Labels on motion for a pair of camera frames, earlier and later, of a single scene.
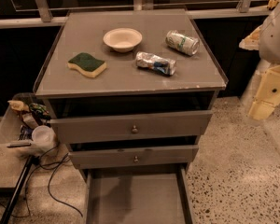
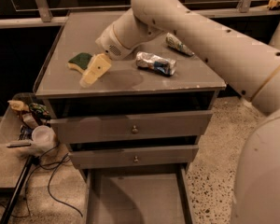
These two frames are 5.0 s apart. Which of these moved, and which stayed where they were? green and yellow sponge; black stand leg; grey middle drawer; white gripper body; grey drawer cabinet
Moved: white gripper body
Stayed: grey middle drawer; grey drawer cabinet; green and yellow sponge; black stand leg
